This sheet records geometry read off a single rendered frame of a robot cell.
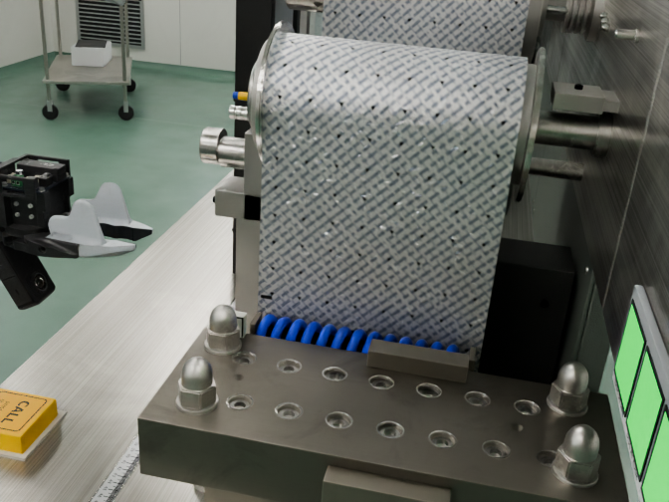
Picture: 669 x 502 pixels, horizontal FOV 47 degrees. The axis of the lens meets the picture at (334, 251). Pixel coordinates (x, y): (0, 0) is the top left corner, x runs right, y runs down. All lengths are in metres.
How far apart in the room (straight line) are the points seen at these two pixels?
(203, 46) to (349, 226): 6.07
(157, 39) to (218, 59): 0.55
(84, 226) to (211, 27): 5.95
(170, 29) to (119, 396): 6.05
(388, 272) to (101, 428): 0.36
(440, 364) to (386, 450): 0.12
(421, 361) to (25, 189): 0.43
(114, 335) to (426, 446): 0.52
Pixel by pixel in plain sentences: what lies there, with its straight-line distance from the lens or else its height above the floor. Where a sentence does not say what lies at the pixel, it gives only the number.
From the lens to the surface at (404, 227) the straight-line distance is 0.74.
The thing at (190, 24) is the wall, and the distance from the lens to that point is 6.80.
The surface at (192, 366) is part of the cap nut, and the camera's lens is 0.66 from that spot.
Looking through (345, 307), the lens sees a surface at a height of 1.06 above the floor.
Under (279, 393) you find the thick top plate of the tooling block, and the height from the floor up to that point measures 1.03.
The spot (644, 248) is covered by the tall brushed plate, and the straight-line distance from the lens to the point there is 0.56.
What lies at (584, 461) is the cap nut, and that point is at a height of 1.05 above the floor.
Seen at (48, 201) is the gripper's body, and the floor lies 1.13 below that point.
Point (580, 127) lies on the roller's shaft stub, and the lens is 0.76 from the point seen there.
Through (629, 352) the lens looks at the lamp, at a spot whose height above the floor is 1.19.
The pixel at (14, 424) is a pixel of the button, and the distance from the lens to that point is 0.87.
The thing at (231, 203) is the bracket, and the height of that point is 1.12.
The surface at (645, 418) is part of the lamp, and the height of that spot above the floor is 1.19.
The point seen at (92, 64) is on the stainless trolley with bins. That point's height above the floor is 0.28.
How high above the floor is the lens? 1.43
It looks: 25 degrees down
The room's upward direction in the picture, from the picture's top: 4 degrees clockwise
